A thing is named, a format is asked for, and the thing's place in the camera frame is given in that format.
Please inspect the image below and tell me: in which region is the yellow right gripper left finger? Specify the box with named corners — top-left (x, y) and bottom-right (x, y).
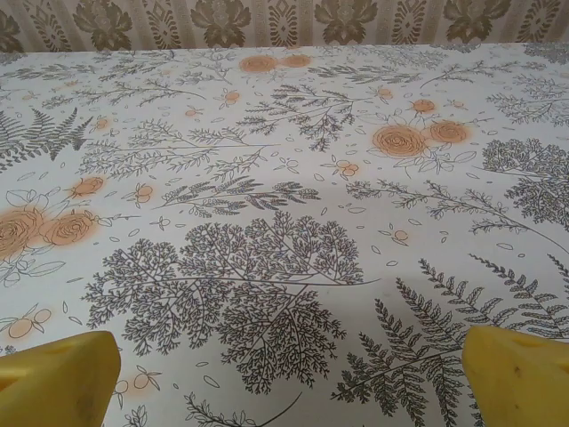
top-left (0, 329), bottom-right (122, 427)

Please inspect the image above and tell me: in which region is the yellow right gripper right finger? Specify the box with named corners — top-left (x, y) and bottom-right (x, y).
top-left (461, 326), bottom-right (569, 427)

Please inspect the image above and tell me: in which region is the floral patterned tablecloth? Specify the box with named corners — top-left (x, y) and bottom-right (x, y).
top-left (0, 42), bottom-right (569, 427)

